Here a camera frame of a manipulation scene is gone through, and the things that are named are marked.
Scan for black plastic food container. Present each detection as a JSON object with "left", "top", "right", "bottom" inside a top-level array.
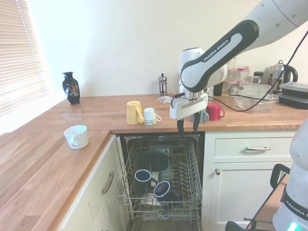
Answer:
[
  {"left": 277, "top": 92, "right": 308, "bottom": 110},
  {"left": 279, "top": 81, "right": 308, "bottom": 96}
]

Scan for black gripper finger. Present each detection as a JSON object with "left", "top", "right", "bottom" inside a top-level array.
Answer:
[
  {"left": 192, "top": 112, "right": 201, "bottom": 132},
  {"left": 176, "top": 118, "right": 186, "bottom": 138}
]

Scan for grey wire dishwasher rack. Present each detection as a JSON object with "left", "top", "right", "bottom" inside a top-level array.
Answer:
[{"left": 117, "top": 137, "right": 204, "bottom": 219}]

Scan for navy mug white rim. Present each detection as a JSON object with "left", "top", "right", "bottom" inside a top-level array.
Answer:
[{"left": 134, "top": 169, "right": 158, "bottom": 193}]

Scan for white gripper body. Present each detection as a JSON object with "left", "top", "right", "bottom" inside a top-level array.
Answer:
[{"left": 169, "top": 93, "right": 209, "bottom": 121}]

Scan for black shaker bottle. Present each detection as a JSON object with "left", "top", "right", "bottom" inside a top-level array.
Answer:
[{"left": 213, "top": 82, "right": 223, "bottom": 97}]

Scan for metal bar drawer handle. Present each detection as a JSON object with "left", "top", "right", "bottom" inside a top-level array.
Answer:
[
  {"left": 101, "top": 171, "right": 115, "bottom": 195},
  {"left": 245, "top": 146, "right": 271, "bottom": 152}
]

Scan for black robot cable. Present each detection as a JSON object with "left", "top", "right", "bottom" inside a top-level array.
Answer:
[{"left": 170, "top": 31, "right": 308, "bottom": 112}]

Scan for wide white cup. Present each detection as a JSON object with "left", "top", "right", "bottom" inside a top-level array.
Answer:
[{"left": 64, "top": 125, "right": 89, "bottom": 150}]

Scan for red white sachet packets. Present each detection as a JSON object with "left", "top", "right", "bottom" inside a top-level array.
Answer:
[{"left": 157, "top": 95, "right": 174, "bottom": 104}]

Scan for tan slatted window blind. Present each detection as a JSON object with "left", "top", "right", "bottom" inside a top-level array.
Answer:
[{"left": 0, "top": 0, "right": 52, "bottom": 135}]

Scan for large glass jar gingham lid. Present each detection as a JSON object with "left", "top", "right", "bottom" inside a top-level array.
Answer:
[{"left": 237, "top": 66, "right": 250, "bottom": 84}]

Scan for white bowl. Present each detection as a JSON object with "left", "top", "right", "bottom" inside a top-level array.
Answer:
[{"left": 140, "top": 196, "right": 162, "bottom": 207}]

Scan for dark lidded spice jar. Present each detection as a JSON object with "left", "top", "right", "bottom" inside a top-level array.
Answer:
[{"left": 253, "top": 71, "right": 265, "bottom": 84}]

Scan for open built-in dishwasher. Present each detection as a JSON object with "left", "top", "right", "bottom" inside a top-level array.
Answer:
[{"left": 119, "top": 131, "right": 206, "bottom": 231}]

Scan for navy mug with white print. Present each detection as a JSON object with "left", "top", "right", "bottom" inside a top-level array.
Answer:
[{"left": 153, "top": 180, "right": 183, "bottom": 205}]

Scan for yellow mug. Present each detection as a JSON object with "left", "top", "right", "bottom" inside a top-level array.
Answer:
[{"left": 126, "top": 100, "right": 145, "bottom": 125}]

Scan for small white labelled mug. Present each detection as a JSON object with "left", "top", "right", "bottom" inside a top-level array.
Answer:
[{"left": 143, "top": 107, "right": 162, "bottom": 126}]

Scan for translucent bluish tumbler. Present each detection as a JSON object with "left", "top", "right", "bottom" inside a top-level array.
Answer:
[{"left": 159, "top": 169, "right": 172, "bottom": 185}]

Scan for black clamp stand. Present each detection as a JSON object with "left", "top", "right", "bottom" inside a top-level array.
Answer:
[{"left": 225, "top": 163, "right": 291, "bottom": 231}]

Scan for white kitchen base cabinet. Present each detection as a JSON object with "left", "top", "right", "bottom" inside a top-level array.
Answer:
[
  {"left": 49, "top": 134, "right": 128, "bottom": 231},
  {"left": 204, "top": 129, "right": 300, "bottom": 231}
]

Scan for stainless steel kettle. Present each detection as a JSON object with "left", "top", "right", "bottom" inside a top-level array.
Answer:
[{"left": 266, "top": 60, "right": 299, "bottom": 91}]

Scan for clear drinking glass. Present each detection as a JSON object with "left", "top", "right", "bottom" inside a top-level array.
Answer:
[{"left": 63, "top": 110, "right": 82, "bottom": 129}]

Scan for black painted vase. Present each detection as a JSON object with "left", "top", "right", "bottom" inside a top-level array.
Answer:
[{"left": 61, "top": 71, "right": 81, "bottom": 106}]

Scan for red mug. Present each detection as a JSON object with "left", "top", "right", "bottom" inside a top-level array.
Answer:
[{"left": 206, "top": 103, "right": 226, "bottom": 121}]

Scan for clear plastic lidded container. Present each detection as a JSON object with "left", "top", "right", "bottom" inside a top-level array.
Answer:
[{"left": 228, "top": 82, "right": 279, "bottom": 114}]

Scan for grey mug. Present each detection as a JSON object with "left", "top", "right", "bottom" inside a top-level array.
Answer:
[{"left": 191, "top": 108, "right": 210, "bottom": 124}]

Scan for steel glass French press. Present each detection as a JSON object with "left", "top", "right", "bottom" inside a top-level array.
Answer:
[{"left": 158, "top": 73, "right": 168, "bottom": 96}]

